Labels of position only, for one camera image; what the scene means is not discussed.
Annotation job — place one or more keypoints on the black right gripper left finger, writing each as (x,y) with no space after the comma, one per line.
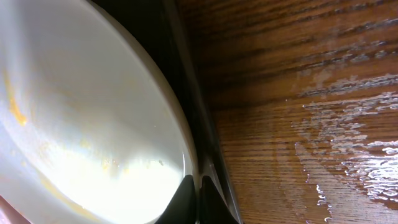
(183,205)

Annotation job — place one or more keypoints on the large brown tray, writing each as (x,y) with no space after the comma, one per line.
(158,27)

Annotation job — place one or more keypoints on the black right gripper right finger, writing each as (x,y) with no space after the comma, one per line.
(213,210)

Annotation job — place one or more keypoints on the pale green plate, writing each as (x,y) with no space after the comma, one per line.
(91,131)

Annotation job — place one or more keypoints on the pale pink plate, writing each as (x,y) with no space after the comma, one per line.
(9,215)

